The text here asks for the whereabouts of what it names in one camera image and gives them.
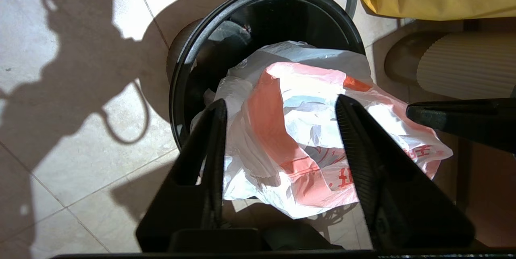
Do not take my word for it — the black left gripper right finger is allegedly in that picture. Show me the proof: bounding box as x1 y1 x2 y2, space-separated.
334 93 476 251

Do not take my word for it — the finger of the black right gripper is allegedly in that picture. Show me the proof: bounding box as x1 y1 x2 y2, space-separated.
406 97 516 155

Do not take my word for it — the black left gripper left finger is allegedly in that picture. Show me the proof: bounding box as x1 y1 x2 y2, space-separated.
135 98 229 252

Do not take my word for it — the red printed plastic bag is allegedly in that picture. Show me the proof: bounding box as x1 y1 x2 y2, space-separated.
189 40 454 220

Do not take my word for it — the black trash bin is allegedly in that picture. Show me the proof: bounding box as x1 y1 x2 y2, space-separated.
167 0 368 151

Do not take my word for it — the grey ribbed round object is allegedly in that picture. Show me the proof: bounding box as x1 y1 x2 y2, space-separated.
384 30 516 101

